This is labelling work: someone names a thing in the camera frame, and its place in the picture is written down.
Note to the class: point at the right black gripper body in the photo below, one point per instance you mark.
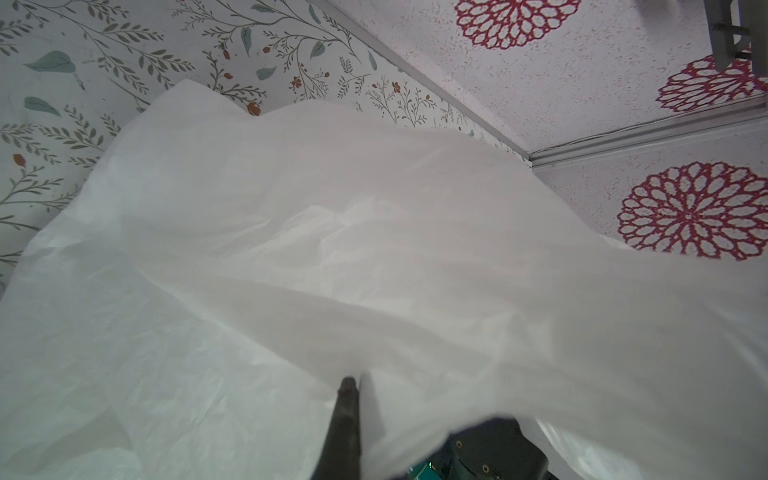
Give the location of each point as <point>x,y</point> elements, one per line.
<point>495,449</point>

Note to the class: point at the white plastic bag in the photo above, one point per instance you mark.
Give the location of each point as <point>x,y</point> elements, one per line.
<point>190,314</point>

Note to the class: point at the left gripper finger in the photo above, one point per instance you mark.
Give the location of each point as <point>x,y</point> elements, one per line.
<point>340,455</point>

